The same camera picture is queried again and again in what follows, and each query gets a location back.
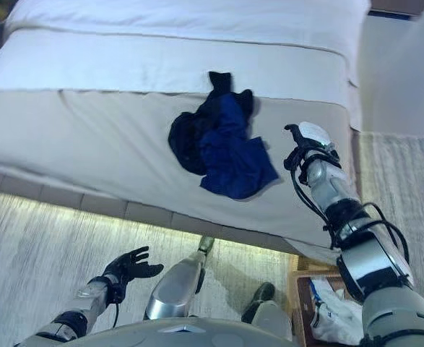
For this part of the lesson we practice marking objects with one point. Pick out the white garment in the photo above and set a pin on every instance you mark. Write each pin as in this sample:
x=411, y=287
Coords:
x=336, y=311

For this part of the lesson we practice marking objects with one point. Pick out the white duvet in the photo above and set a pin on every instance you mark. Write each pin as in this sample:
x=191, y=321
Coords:
x=161, y=54

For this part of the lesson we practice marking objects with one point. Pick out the grey woven rug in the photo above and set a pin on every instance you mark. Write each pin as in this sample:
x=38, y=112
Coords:
x=52, y=253

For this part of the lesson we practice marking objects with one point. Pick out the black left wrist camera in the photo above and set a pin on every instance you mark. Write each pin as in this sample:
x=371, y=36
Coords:
x=116, y=294

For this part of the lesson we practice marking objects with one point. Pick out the beige bed cover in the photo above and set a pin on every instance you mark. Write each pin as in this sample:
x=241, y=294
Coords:
x=89, y=144

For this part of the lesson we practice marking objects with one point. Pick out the silver left robot leg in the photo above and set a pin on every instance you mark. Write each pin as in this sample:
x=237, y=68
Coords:
x=175, y=289

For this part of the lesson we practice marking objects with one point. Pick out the dark wooden furniture piece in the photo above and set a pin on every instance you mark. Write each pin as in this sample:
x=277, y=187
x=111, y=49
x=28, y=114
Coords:
x=396, y=6

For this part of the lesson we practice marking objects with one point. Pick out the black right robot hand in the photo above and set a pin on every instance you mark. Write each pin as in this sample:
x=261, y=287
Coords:
x=314, y=135

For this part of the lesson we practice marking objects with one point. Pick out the black garment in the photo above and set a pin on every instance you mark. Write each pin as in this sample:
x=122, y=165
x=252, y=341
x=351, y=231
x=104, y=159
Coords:
x=188, y=141

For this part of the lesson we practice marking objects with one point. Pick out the brown wicker basket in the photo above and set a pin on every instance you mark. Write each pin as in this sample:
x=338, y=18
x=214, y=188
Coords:
x=300, y=289

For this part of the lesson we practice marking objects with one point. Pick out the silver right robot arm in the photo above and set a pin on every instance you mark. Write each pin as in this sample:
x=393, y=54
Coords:
x=370, y=260

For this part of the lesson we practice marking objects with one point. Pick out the grey robot torso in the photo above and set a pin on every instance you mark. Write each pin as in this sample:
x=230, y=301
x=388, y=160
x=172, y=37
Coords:
x=197, y=334

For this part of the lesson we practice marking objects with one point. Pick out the blue garment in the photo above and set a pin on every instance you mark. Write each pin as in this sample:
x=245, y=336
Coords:
x=233, y=162

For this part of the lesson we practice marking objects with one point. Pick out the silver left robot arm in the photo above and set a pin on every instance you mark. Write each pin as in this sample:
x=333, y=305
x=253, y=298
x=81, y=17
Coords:
x=85, y=300

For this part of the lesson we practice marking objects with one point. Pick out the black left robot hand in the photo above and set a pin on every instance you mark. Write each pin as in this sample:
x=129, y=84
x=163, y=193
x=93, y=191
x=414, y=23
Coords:
x=132, y=267

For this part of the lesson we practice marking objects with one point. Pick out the tan padded bed base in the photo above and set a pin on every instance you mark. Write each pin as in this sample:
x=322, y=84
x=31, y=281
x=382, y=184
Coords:
x=99, y=207

